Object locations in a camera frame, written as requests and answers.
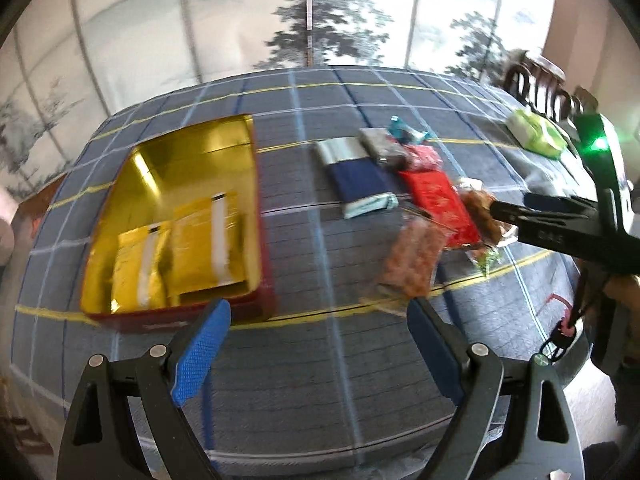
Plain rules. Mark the navy and silver packet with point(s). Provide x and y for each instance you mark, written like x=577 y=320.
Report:
x=357 y=180

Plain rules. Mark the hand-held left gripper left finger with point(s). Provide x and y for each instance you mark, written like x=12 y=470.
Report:
x=200 y=355

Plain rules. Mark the dark wooden chair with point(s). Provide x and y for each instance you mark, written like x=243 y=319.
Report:
x=525 y=80

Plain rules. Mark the green tissue pack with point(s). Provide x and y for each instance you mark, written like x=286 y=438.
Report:
x=537 y=132

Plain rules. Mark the grey foil packet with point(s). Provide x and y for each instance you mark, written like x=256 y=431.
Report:
x=377 y=142

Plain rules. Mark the grey plaid tablecloth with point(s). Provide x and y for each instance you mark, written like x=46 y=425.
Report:
x=300 y=385

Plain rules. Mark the clear packet of brown snacks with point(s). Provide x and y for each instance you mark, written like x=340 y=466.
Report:
x=475 y=200

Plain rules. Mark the teal candy wrapper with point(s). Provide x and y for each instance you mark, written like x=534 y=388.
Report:
x=402 y=130

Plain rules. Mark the green snack stick packet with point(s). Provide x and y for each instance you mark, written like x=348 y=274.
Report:
x=487 y=260

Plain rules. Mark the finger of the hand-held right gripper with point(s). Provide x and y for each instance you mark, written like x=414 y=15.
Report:
x=560 y=237
x=545 y=210

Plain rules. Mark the large gold foil packet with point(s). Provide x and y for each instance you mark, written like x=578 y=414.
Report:
x=192 y=245

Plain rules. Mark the painted folding screen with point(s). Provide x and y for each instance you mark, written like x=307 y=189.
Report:
x=200 y=20

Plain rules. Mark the red tin box gold inside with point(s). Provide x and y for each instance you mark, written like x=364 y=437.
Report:
x=165 y=170

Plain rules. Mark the small gold foil packet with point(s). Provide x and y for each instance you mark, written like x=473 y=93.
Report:
x=127 y=270

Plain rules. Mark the red foil packet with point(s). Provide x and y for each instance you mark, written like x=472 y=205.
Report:
x=440 y=200

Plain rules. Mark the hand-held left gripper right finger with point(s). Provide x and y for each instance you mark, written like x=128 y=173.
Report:
x=435 y=355

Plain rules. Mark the clear packet of orange snacks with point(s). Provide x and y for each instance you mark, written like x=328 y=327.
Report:
x=412 y=260

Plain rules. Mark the person's right hand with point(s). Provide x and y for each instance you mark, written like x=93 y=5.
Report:
x=622 y=287

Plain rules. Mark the pink patterned snack packet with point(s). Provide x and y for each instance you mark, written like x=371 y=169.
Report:
x=425 y=157

